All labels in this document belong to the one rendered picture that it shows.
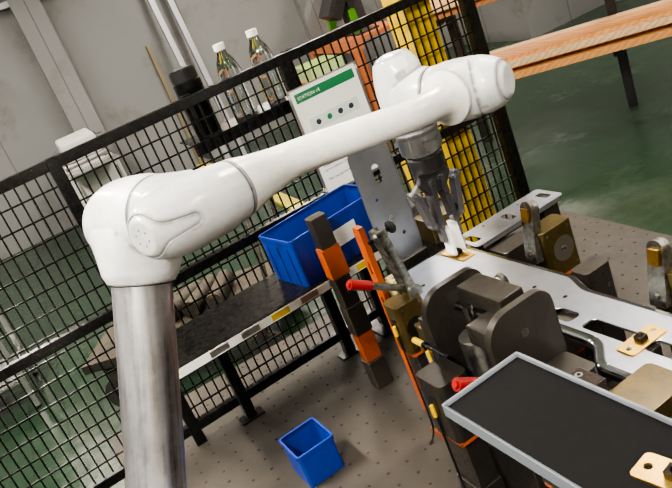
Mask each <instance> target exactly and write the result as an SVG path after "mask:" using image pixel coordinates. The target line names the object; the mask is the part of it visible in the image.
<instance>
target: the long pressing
mask: <svg viewBox="0 0 672 488"><path fill-rule="evenodd" d="M445 250H446V247H445V248H443V249H442V250H440V251H438V252H437V253H435V254H434V255H432V256H430V257H429V258H427V259H425V260H424V261H422V262H421V263H419V264H417V265H416V266H414V267H413V268H411V269H409V270H408V272H409V274H410V276H411V277H412V279H413V281H414V283H416V284H419V285H420V286H421V288H422V291H423V293H422V294H420V295H421V298H422V301H423V300H424V298H425V296H426V294H427V293H428V291H429V290H430V289H431V288H432V287H434V286H435V285H436V284H438V283H439V282H441V281H443V280H444V279H446V278H447V277H449V276H450V275H452V274H454V273H455V272H457V271H458V270H460V269H462V268H464V267H470V268H473V269H476V270H478V271H479V272H481V274H483V275H487V276H490V277H493V278H494V276H495V275H496V274H497V273H503V274H505V275H506V276H507V277H508V279H509V282H510V283H512V284H515V285H518V286H521V287H522V289H523V292H524V293H525V292H527V291H528V290H530V289H540V290H543V291H546V292H548V293H549V294H550V295H551V297H552V299H553V302H554V306H555V309H556V310H558V309H563V310H566V311H569V312H572V313H575V314H577V315H578V317H576V318H575V319H574V320H572V321H569V322H565V321H562V320H560V319H559V323H560V326H561V329H562V333H563V336H564V338H567V339H569V340H572V341H575V342H577V343H580V344H582V345H585V346H588V347H590V348H591V349H592V350H593V351H594V358H595V365H596V368H597V371H598V372H599V374H600V375H602V376H603V377H605V378H608V379H610V380H612V381H615V382H617V383H621V382H622V381H623V380H625V379H626V378H627V377H628V376H630V375H631V374H632V373H634V372H635V371H636V370H637V369H639V368H640V367H641V366H642V365H644V364H647V363H653V364H656V365H659V366H662V367H664V368H667V369H670V370H672V359H669V358H667V357H664V356H661V355H658V354H655V353H653V352H650V351H647V349H648V348H649V347H650V346H651V345H653V344H654V343H657V342H660V343H664V344H667V345H670V346H672V313H669V312H665V311H662V310H659V309H655V308H652V307H648V306H645V305H641V304H638V303H635V302H631V301H628V300H624V299H621V298H617V297H614V296H611V295H607V294H604V293H600V292H597V291H593V290H591V289H589V288H587V287H586V286H585V285H584V284H583V283H582V282H581V281H580V280H579V279H578V278H576V277H575V276H572V275H569V274H565V273H562V272H558V271H554V270H551V269H547V268H544V267H540V266H536V265H533V264H529V263H525V262H522V261H518V260H515V259H511V258H507V257H504V256H500V255H497V254H493V253H489V252H486V251H482V250H479V249H475V248H471V247H468V246H466V250H469V251H472V252H475V253H476V255H474V256H473V257H471V258H470V259H468V260H466V261H465V262H461V261H458V260H454V259H451V258H448V257H445V256H442V255H441V253H442V252H444V251H445ZM422 285H425V286H423V287H422ZM534 286H537V287H536V288H532V287H534ZM563 296H567V297H566V298H563ZM591 321H598V322H601V323H604V324H607V325H610V326H613V327H616V328H619V329H622V330H625V331H628V332H631V333H634V334H636V333H637V332H638V331H640V330H641V329H642V328H644V327H645V326H646V325H648V324H652V325H655V326H658V327H661V328H664V329H666V331H667V332H666V333H665V334H664V335H662V336H661V337H660V338H659V339H657V340H656V341H655V342H653V343H652V344H651V345H649V346H648V347H647V348H646V349H644V350H643V351H642V352H640V353H639V354H638V355H636V356H634V357H631V356H628V355H625V354H623V353H620V352H618V351H617V350H616V348H617V347H618V346H620V345H621V344H622V343H624V342H622V341H619V340H616V339H613V338H610V337H607V336H605V335H602V334H599V333H596V332H593V331H591V330H588V329H585V328H584V326H585V325H587V324H588V323H589V322H591Z"/></svg>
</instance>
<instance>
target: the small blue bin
mask: <svg viewBox="0 0 672 488"><path fill-rule="evenodd" d="M333 438H334V436H333V434H332V433H331V432H330V431H329V430H328V429H327V428H326V427H324V426H323V425H322V424H321V423H320V422H319V421H317V420H316V419H315V418H314V417H312V418H309V419H308V420H306V421H305V422H303V423H302V424H300V425H299V426H297V427H296V428H294V429H293V430H291V431H290V432H288V433H287V434H285V435H284V436H282V437H281V438H280V439H279V443H280V445H281V446H282V447H283V448H284V450H285V452H286V454H287V456H288V458H289V460H290V462H291V464H292V466H293V468H294V470H295V471H296V472H297V474H298V475H299V476H300V477H301V478H302V479H303V480H304V481H305V482H306V483H307V484H308V485H309V486H310V487H311V488H314V487H316V486H317V485H318V484H320V483H321V482H323V481H324V480H325V479H327V478H328V477H330V476H331V475H333V474H334V473H335V472H337V471H338V470H340V469H341V468H342V467H344V465H345V464H344V462H343V459H342V457H341V455H340V453H339V451H338V448H337V446H336V444H335V442H334V440H333Z"/></svg>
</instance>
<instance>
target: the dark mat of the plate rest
mask: <svg viewBox="0 0 672 488"><path fill-rule="evenodd" d="M448 407H450V408H452V409H453V410H455V411H457V412H458V413H460V414H461V415H463V416H465V417H466V418H468V419H470V420H471V421H473V422H475V423H476V424H478V425H480V426H481V427H483V428H485V429H486V430H488V431H490V432H491V433H493V434H494V435H496V436H498V437H499V438H501V439H503V440H504V441H506V442H508V443H509V444H511V445H513V446H514V447H516V448H518V449H519V450H521V451H522V452H524V453H526V454H527V455H529V456H531V457H532V458H534V459H536V460H537V461H539V462H541V463H542V464H544V465H546V466H547V467H549V468H550V469H552V470H554V471H555V472H557V473H559V474H560V475H562V476H564V477H565V478H567V479H569V480H570V481H572V482H574V483H575V484H577V485H578V486H580V487H582V488H658V487H656V486H653V485H650V484H648V483H645V482H642V481H640V480H637V479H635V478H632V477H631V475H630V471H631V470H632V468H633V467H634V466H635V465H636V464H637V462H638V461H639V460H640V459H641V458H642V456H643V455H644V454H645V453H654V454H657V455H660V456H663V457H666V458H668V459H671V460H672V426H671V425H669V424H667V423H664V422H662V421H660V420H658V419H655V418H653V417H651V416H649V415H646V414H644V413H642V412H640V411H637V410H635V409H633V408H631V407H628V406H626V405H624V404H622V403H619V402H617V401H615V400H613V399H611V398H608V397H606V396H604V395H602V394H599V393H597V392H595V391H593V390H590V389H588V388H586V387H584V386H581V385H579V384H577V383H575V382H572V381H570V380H568V379H566V378H563V377H561V376H559V375H557V374H555V373H552V372H550V371H548V370H546V369H543V368H541V367H539V366H537V365H534V364H532V363H530V362H528V361H525V360H523V359H521V358H519V357H517V358H515V359H514V360H512V361H511V362H510V363H508V364H507V365H505V366H504V367H503V368H501V369H500V370H498V371H497V372H496V373H494V374H493V375H491V376H490V377H489V378H487V379H486V380H484V381H483V382H482V383H480V384H479V385H478V386H476V387H475V388H473V389H472V390H471V391H469V392H468V393H466V394H465V395H464V396H462V397H461V398H459V399H458V400H457V401H455V402H454V403H452V404H451V405H450V406H448Z"/></svg>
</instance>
